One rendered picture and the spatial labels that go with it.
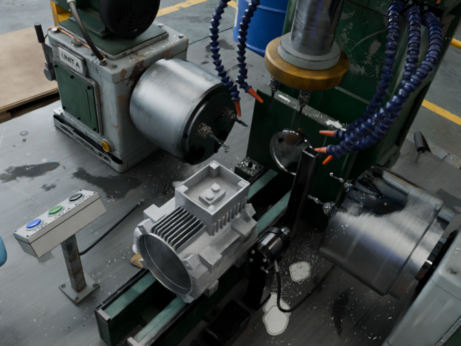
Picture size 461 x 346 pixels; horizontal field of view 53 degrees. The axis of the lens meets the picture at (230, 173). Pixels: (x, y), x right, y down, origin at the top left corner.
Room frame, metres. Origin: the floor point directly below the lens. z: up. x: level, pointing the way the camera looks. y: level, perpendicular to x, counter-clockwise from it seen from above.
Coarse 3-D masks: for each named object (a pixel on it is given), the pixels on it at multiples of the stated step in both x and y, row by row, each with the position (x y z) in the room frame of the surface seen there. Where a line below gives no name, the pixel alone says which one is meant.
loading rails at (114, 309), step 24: (264, 168) 0.95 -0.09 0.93; (264, 192) 0.90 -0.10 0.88; (288, 192) 0.88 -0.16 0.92; (264, 216) 0.78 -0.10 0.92; (120, 288) 0.52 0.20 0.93; (144, 288) 0.53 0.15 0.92; (96, 312) 0.46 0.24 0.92; (120, 312) 0.47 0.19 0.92; (144, 312) 0.51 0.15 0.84; (168, 312) 0.48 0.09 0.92; (192, 312) 0.51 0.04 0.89; (216, 312) 0.55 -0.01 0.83; (120, 336) 0.46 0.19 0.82; (144, 336) 0.42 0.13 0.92; (168, 336) 0.44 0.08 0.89
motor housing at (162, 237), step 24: (168, 216) 0.59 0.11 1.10; (192, 216) 0.60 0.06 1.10; (240, 216) 0.64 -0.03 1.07; (144, 240) 0.59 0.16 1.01; (168, 240) 0.53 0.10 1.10; (192, 240) 0.55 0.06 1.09; (216, 240) 0.57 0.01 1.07; (168, 264) 0.58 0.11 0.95; (168, 288) 0.52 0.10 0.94; (192, 288) 0.49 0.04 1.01
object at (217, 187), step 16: (192, 176) 0.67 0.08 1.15; (208, 176) 0.70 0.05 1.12; (224, 176) 0.70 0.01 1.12; (176, 192) 0.62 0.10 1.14; (192, 192) 0.65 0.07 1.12; (208, 192) 0.64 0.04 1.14; (224, 192) 0.65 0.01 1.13; (240, 192) 0.64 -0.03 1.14; (192, 208) 0.60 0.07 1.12; (208, 208) 0.59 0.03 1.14; (224, 208) 0.60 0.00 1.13; (240, 208) 0.65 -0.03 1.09; (208, 224) 0.57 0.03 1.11; (224, 224) 0.61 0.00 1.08
